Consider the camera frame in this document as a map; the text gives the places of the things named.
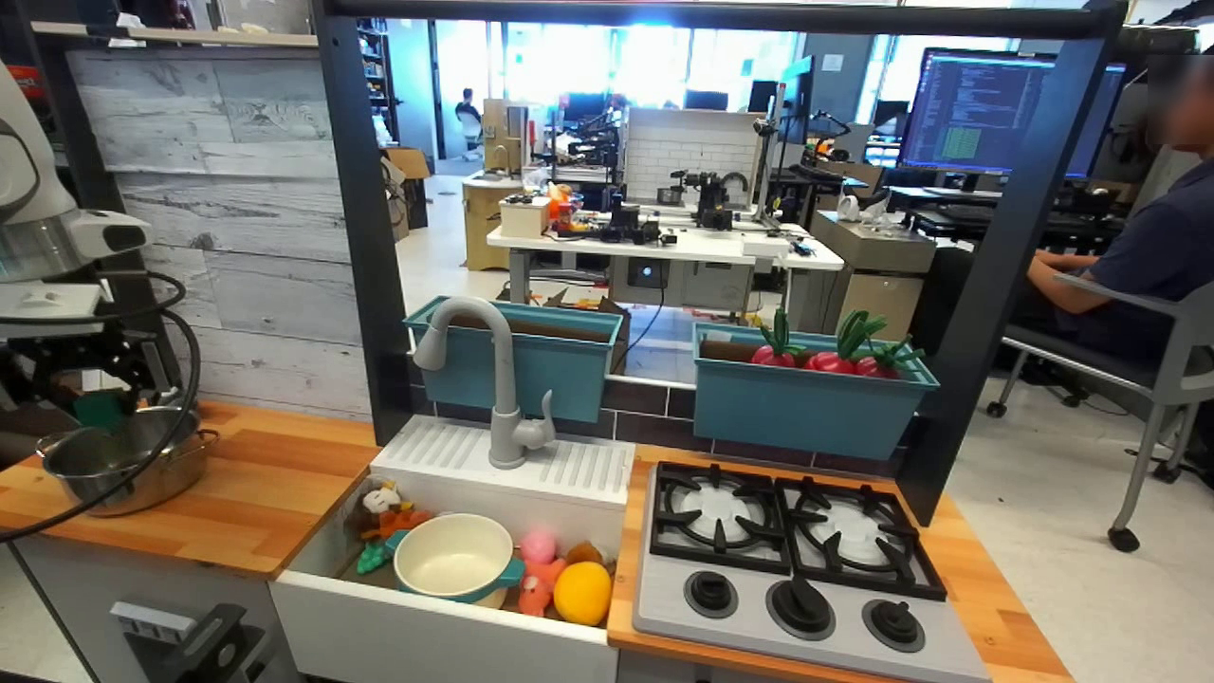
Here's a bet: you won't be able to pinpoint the right teal planter box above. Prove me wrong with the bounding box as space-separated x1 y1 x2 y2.
695 321 938 463

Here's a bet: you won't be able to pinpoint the steel pot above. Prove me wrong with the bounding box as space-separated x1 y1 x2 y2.
38 405 221 520

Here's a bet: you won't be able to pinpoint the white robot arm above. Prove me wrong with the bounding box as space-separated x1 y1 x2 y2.
0 70 156 340

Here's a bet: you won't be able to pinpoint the brown plush toy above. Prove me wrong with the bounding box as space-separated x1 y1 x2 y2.
354 483 426 544

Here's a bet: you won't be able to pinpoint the pink toy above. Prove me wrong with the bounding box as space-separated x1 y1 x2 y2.
519 526 557 569

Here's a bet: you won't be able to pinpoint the white toy sink basin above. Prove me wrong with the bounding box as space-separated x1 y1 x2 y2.
268 419 632 683

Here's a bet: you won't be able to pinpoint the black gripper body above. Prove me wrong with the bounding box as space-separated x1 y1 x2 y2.
0 335 149 426

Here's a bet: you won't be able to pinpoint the computer monitor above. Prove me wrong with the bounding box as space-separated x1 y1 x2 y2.
894 44 1131 187

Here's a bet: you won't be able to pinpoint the grey toy faucet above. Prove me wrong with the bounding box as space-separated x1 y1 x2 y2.
411 297 555 469

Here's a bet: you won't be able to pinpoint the white background table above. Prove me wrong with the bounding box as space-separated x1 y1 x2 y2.
485 226 847 330

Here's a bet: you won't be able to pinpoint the left teal planter box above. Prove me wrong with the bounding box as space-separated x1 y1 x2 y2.
422 305 626 426

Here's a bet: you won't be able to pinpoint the grey office chair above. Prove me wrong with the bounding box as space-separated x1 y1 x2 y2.
987 277 1214 553

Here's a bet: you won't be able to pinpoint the green cube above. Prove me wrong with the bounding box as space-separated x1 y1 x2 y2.
70 391 126 430

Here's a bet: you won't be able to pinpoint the grey cabinet handle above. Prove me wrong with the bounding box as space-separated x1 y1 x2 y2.
108 601 273 683

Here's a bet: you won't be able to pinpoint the seated person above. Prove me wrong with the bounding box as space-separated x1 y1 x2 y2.
1021 54 1214 369

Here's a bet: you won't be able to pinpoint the yellow toy lemon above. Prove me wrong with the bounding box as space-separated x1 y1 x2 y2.
555 563 613 627

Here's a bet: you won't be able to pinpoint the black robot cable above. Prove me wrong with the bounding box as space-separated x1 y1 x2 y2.
0 264 206 545

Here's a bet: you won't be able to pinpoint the teal planter box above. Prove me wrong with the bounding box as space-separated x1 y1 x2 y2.
422 305 626 426
695 321 938 463

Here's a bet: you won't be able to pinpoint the black metal frame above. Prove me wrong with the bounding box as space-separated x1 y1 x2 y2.
312 0 1131 524

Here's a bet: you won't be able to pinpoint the toy stove top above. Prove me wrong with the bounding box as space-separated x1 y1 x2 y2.
632 463 987 683

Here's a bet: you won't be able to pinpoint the red toy radishes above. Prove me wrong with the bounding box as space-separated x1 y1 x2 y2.
751 312 909 379

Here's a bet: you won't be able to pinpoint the white green-rimmed bowl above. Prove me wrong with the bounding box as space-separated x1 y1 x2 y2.
392 513 523 608

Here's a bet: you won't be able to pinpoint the orange toy figure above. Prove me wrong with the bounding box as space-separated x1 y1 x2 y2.
517 563 564 616

